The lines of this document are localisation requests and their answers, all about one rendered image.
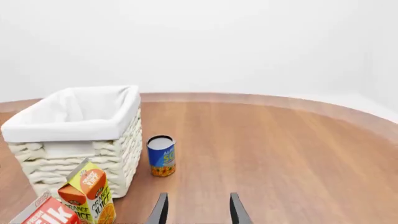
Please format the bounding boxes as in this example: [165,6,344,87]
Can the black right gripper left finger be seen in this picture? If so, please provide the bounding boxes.
[144,192,169,224]

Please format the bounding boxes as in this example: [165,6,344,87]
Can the blue soup can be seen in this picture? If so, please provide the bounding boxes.
[146,134,177,178]

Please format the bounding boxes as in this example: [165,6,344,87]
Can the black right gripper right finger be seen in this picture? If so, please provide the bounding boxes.
[229,192,254,224]

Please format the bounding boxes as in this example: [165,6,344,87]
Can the white woven basket with liner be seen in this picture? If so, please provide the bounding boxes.
[1,85,143,200]

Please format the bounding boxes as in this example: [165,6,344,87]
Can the orange juice carton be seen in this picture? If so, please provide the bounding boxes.
[57,157,118,224]

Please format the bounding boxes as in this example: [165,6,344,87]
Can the red milk carton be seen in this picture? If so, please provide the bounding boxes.
[8,190,80,224]

